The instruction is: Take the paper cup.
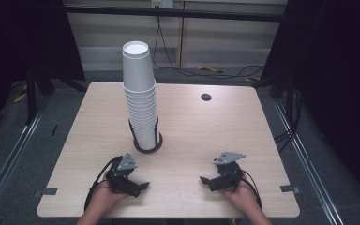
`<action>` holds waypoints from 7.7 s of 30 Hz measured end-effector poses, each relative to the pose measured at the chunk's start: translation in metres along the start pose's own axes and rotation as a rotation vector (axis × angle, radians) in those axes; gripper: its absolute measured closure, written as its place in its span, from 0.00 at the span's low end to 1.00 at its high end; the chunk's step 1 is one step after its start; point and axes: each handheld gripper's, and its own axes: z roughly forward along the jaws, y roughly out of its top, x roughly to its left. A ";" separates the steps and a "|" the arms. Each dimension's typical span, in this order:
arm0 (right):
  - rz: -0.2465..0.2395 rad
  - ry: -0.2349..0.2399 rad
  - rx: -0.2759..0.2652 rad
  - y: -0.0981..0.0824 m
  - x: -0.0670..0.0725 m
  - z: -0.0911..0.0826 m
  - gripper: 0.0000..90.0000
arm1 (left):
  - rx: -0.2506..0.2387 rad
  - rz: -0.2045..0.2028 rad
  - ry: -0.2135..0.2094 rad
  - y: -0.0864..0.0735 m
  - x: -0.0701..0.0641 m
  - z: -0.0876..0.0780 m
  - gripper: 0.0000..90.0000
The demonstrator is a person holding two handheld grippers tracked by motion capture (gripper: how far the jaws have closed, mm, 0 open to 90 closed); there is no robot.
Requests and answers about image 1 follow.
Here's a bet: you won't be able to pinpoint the black metal stand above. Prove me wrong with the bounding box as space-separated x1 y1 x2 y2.
23 59 39 126

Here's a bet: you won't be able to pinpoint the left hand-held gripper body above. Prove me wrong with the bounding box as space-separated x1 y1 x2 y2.
106 152 143 196

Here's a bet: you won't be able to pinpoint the person's right hand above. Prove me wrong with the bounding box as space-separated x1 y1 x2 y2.
222 179 262 215

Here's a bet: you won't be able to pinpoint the person's left hand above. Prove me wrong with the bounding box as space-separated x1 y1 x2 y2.
91 178 129 209

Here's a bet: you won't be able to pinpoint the stack of white paper cups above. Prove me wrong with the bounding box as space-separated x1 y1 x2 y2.
121 40 160 151

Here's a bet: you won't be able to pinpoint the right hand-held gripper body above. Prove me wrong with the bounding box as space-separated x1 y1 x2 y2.
213 151 247 192

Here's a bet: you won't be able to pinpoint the black horizontal bar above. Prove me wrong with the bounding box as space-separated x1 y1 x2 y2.
63 4 288 23

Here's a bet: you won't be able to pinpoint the metal floor rail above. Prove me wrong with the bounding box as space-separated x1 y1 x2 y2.
0 95 51 217
273 98 345 225

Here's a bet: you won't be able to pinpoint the black floor cables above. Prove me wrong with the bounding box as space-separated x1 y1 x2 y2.
273 88 305 154

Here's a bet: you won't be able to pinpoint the long yellow floor scrap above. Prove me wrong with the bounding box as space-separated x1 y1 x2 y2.
197 65 227 75

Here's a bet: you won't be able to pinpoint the black cup holder rack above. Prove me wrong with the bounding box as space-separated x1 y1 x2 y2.
127 116 164 155

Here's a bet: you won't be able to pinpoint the black wall cables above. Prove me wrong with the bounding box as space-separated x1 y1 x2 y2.
151 14 266 80

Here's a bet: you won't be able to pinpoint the grey tape strip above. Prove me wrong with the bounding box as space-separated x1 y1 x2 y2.
32 186 59 198
279 184 301 194

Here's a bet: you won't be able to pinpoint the white wall outlet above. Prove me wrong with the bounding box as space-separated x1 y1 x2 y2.
151 0 174 9

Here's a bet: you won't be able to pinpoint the black curtain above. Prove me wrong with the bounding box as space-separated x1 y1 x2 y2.
261 0 360 205
0 0 86 132

